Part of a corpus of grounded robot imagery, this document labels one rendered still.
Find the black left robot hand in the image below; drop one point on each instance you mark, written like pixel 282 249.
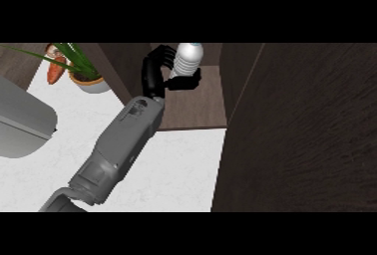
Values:
pixel 152 74

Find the clear plastic water bottle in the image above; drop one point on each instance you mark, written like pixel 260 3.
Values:
pixel 187 59

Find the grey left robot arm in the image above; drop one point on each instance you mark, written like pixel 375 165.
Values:
pixel 121 142

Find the dark wooden cabinet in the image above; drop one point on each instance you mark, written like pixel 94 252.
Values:
pixel 196 106

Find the dark wooden cabinet door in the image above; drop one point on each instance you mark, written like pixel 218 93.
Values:
pixel 300 132

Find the green potted plant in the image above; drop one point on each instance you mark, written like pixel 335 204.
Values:
pixel 82 68

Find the orange carrot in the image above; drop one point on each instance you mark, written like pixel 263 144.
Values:
pixel 56 69

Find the grey rounded appliance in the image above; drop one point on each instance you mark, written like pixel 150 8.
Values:
pixel 23 123

